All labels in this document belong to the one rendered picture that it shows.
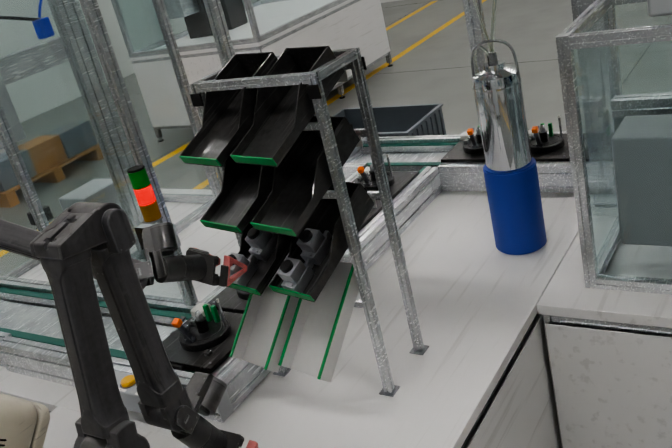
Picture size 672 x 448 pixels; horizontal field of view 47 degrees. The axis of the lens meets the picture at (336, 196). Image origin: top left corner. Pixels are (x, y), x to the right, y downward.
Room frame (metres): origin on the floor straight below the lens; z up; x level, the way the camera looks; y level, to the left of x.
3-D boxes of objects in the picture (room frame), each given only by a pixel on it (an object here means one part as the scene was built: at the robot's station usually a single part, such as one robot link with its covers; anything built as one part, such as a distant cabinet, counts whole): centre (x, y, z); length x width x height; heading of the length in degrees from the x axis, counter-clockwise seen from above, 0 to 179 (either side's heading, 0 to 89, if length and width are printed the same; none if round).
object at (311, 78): (1.71, 0.07, 1.26); 0.36 x 0.21 x 0.80; 54
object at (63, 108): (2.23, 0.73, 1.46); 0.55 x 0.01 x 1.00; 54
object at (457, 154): (2.73, -0.58, 1.01); 0.24 x 0.24 x 0.13; 54
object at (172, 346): (1.82, 0.43, 0.96); 0.24 x 0.24 x 0.02; 54
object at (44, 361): (1.86, 0.75, 0.91); 0.89 x 0.06 x 0.11; 54
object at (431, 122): (3.84, -0.28, 0.73); 0.62 x 0.42 x 0.23; 54
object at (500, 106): (2.11, -0.52, 1.32); 0.14 x 0.14 x 0.38
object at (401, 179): (2.62, -0.15, 1.01); 0.24 x 0.24 x 0.13; 54
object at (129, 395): (1.70, 0.63, 0.93); 0.21 x 0.07 x 0.06; 54
